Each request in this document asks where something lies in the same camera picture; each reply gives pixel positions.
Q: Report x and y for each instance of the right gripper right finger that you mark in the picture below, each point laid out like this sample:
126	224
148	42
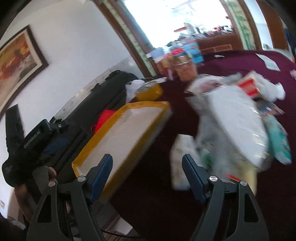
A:
197	177

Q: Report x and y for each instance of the paper leaflet on table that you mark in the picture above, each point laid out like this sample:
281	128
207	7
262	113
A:
269	63

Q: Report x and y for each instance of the white green medicine packet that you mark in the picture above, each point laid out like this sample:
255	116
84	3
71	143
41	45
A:
182	146

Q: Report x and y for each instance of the cartoon print pencil pouch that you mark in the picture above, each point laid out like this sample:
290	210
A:
205	84

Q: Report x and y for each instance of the pink fluffy puff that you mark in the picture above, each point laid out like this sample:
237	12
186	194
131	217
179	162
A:
293	74

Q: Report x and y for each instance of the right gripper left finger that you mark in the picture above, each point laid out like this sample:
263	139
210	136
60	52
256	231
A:
98	176

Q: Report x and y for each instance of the clear snack jar red lid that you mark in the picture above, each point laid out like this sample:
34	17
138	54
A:
183	65

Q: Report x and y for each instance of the black bag on chair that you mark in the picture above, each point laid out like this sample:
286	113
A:
110	95

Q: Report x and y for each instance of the red white carton box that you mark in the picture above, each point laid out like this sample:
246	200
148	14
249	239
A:
165	66

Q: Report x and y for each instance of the framed horse painting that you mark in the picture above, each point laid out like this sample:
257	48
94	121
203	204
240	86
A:
21	61

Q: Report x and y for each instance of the white fluffy towel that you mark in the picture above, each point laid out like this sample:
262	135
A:
271	92

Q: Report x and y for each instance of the yellow tape roll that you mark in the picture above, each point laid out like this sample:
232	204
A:
150	91

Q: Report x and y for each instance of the red packet beside tray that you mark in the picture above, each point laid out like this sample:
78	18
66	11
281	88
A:
104	117

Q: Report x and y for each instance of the white plastic bag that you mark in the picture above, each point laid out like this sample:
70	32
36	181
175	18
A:
131	88

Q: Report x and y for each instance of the wooden sideboard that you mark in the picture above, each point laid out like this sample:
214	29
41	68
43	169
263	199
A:
220	43

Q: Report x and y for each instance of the person left hand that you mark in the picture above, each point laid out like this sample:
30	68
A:
24	198

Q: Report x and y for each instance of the red white labelled pouch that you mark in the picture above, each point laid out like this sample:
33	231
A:
253	84

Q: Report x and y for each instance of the yellow taped cardboard tray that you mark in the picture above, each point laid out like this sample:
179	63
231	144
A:
126	136

